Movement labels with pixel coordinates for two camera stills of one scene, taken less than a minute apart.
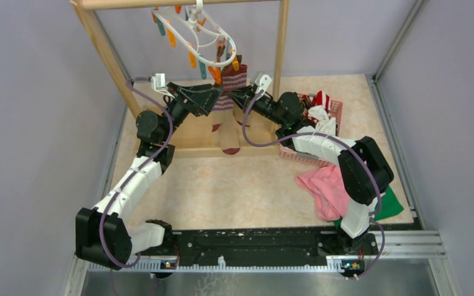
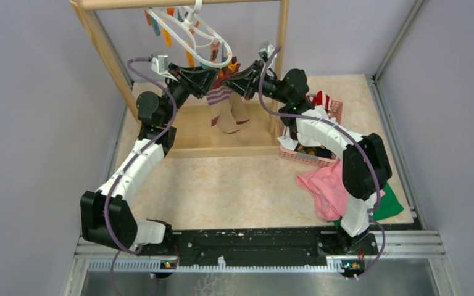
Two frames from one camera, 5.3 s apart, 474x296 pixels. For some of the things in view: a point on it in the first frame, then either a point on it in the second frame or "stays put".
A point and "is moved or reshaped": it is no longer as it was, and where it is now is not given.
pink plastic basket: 336,106 stays put
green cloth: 387,204 stays put
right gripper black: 242,98 → 242,84
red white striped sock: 323,99 stays put
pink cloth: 328,187 stays put
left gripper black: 204,98 → 195,81
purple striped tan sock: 224,122 is moved or reshaped
